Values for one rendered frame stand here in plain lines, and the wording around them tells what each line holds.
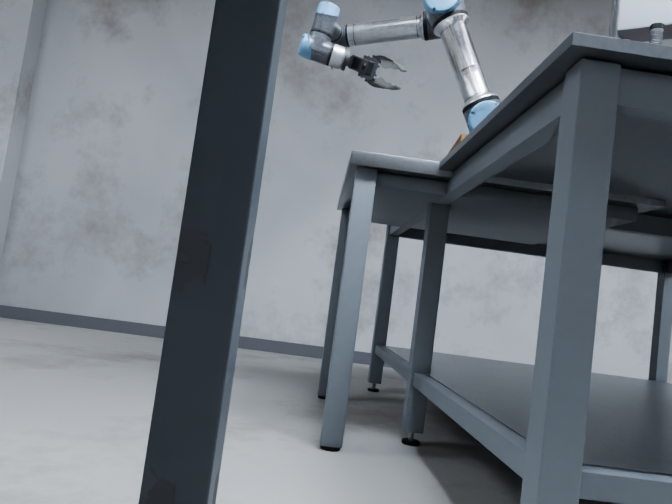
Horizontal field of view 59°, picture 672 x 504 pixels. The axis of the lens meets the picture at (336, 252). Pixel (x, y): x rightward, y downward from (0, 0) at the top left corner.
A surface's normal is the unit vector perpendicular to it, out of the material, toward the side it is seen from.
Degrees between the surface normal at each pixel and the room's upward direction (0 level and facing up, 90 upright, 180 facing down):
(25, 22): 90
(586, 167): 90
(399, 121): 90
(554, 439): 90
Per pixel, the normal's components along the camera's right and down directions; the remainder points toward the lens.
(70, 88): 0.04, -0.07
